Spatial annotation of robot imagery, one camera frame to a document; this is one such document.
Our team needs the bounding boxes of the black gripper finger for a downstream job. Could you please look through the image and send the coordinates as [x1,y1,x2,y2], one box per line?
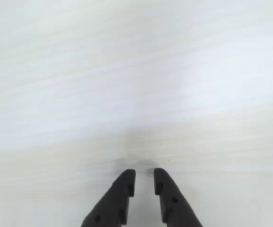
[154,167,204,227]
[81,169,137,227]

